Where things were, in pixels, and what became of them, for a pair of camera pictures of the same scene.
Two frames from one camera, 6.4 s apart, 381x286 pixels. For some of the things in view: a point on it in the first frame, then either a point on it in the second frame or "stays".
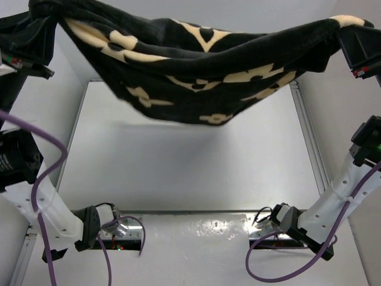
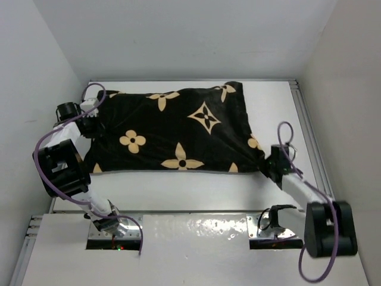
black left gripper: (24, 37) -> (99, 128)
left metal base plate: (129, 229) stays
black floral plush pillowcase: (197, 71) -> (201, 128)
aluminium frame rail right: (322, 177) stays
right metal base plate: (263, 227) stays
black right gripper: (364, 44) -> (266, 172)
